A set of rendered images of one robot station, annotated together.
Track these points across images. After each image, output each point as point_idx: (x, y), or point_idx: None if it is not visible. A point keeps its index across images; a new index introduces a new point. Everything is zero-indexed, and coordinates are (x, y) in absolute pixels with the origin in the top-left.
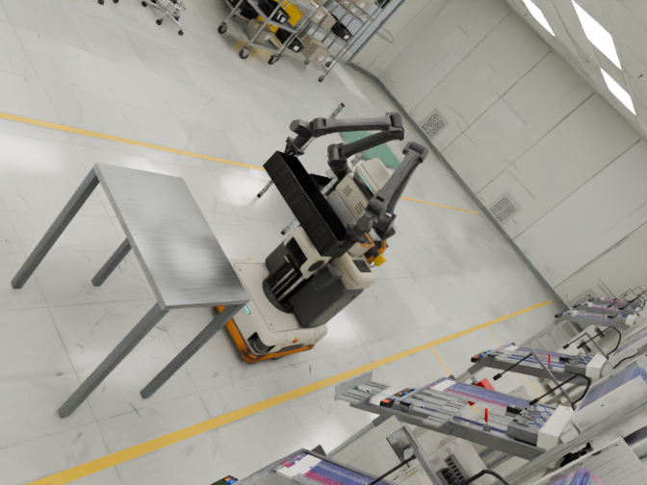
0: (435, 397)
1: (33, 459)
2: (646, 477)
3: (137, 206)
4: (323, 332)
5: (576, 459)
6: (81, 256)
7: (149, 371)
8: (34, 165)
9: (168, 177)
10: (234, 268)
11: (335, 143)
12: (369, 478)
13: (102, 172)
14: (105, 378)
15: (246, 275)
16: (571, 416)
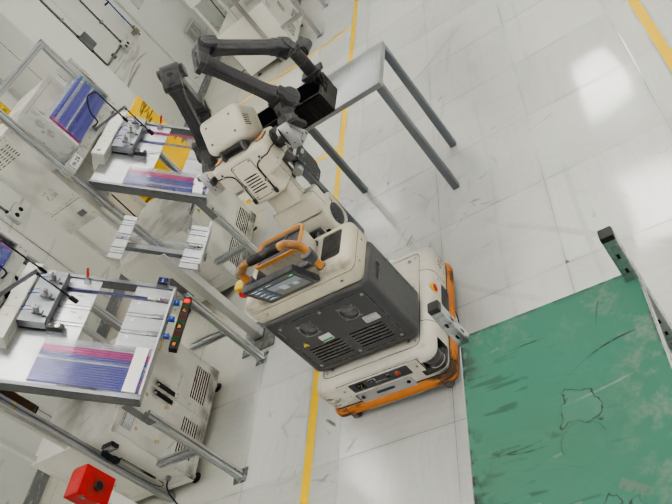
0: (140, 331)
1: (348, 184)
2: (23, 118)
3: (348, 69)
4: (318, 378)
5: (52, 123)
6: (484, 171)
7: (376, 234)
8: (598, 109)
9: (377, 74)
10: (411, 254)
11: (287, 86)
12: (160, 187)
13: (373, 46)
14: (378, 207)
15: (401, 270)
16: (18, 240)
